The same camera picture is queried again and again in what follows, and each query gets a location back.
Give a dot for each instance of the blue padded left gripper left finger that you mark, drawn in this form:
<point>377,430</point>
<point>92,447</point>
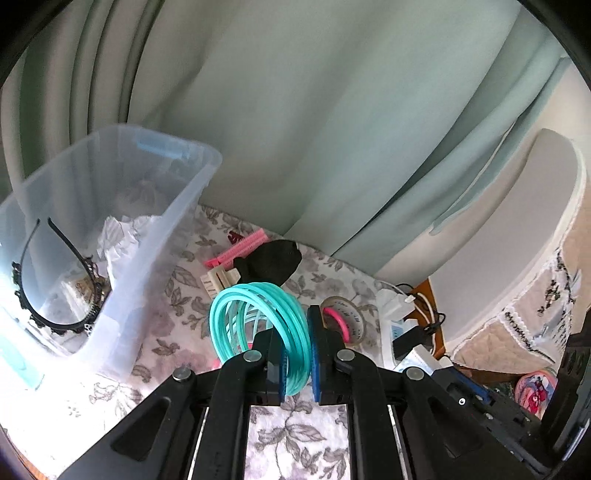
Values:
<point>271,381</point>

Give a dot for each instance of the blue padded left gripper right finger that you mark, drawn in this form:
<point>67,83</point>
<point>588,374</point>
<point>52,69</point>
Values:
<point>326,382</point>

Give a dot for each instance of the teal bangle bracelet stack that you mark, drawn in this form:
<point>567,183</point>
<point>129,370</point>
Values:
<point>237,311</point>

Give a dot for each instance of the brown packing tape roll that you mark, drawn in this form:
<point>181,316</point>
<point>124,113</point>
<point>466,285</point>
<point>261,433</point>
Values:
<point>339,314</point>

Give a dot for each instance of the black cloth pouch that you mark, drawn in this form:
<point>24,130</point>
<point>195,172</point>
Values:
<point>272,262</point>

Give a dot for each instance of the pink hair roller clip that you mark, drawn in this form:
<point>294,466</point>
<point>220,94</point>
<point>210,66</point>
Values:
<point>240,250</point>

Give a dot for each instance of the dark red hair claw clip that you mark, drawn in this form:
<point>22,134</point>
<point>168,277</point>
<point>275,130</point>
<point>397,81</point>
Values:
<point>234,237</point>

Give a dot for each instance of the cream hair claw clip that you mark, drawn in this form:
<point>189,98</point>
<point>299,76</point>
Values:
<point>218,279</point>

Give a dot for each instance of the black power adapter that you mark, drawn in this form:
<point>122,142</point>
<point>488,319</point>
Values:
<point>414,337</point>

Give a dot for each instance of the pink patterned round object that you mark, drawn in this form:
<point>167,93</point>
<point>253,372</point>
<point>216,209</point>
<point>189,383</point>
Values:
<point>534,392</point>

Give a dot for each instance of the floral grey table cloth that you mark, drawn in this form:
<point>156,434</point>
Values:
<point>298,439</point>

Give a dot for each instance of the white power strip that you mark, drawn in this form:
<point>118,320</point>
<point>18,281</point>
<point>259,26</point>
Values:
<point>400,312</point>

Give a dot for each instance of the black beaded headband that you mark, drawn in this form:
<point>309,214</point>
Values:
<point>60,288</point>

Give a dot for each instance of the crumpled white paper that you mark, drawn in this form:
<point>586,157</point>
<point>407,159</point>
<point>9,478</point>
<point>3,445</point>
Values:
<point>119,242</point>

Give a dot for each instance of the clear plastic storage bin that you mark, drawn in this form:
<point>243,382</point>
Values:
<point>120,171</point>

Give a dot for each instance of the pale green curtain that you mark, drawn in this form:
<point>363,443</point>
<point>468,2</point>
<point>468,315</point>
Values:
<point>356,127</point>

